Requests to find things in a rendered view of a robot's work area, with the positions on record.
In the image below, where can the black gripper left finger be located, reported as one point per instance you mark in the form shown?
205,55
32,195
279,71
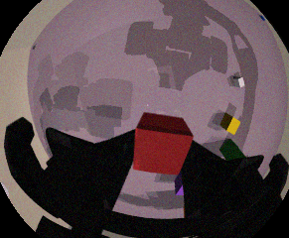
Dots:
107,163

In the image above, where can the purple cube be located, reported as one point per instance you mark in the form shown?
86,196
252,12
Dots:
179,184

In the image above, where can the yellow block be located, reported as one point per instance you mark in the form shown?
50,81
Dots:
229,124

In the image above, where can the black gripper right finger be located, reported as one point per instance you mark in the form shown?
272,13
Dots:
205,175

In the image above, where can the green block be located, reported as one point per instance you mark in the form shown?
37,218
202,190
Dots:
227,148
236,154

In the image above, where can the red block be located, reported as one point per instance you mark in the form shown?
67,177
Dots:
162,143

